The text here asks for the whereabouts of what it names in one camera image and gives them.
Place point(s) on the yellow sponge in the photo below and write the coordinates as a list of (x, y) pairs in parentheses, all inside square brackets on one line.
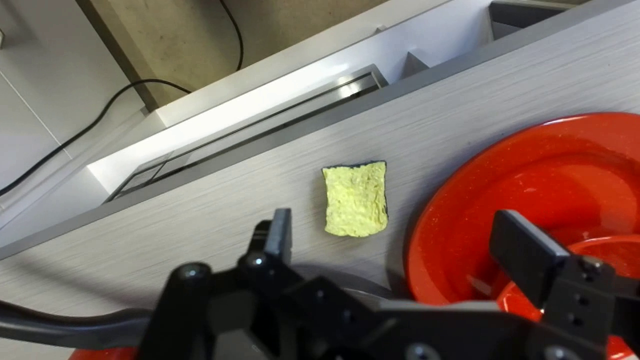
[(354, 201)]

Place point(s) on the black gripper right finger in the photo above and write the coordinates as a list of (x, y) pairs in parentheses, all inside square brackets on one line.
[(533, 261)]

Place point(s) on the red plate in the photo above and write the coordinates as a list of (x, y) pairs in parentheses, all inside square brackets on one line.
[(533, 181)]

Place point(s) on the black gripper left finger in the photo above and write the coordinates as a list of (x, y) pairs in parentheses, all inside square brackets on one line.
[(276, 236)]

